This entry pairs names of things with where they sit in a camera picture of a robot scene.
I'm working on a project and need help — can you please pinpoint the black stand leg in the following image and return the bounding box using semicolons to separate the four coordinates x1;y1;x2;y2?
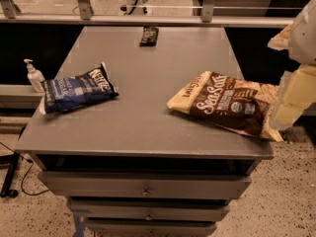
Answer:
0;142;23;198

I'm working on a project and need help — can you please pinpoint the blue Kettle chip bag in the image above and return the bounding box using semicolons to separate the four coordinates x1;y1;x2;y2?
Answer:
39;62;119;115

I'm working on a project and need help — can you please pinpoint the grey drawer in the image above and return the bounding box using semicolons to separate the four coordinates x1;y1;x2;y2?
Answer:
85;219;216;236
39;171;251;199
67;199;229;221

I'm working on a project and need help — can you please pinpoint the grey drawer cabinet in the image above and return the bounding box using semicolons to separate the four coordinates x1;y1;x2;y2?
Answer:
14;26;275;237

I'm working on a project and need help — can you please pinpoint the top grey drawer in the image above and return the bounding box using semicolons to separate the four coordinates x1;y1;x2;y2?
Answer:
39;171;251;199

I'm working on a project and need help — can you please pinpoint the small dark snack packet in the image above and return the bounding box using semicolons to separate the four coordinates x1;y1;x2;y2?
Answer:
139;27;159;46

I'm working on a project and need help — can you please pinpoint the middle grey drawer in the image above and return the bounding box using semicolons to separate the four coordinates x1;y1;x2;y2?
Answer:
67;199;229;221

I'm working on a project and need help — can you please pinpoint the black cable on floor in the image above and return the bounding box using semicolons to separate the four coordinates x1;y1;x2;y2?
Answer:
0;141;50;197

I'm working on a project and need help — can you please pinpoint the bottom grey drawer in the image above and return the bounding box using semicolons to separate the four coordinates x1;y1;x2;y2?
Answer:
85;219;216;236

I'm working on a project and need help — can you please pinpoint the brown sea salt chip bag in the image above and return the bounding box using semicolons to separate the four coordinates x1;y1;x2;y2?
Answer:
167;71;282;142

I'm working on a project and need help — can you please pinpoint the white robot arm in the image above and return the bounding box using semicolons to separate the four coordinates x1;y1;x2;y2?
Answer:
268;0;316;130

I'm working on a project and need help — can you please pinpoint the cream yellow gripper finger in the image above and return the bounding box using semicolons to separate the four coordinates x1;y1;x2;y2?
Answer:
270;64;316;130

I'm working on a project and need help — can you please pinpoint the metal railing frame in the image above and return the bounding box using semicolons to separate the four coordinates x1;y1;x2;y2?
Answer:
0;0;294;28

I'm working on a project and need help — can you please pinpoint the white pump sanitizer bottle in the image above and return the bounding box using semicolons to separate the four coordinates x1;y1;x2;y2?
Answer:
24;58;44;93

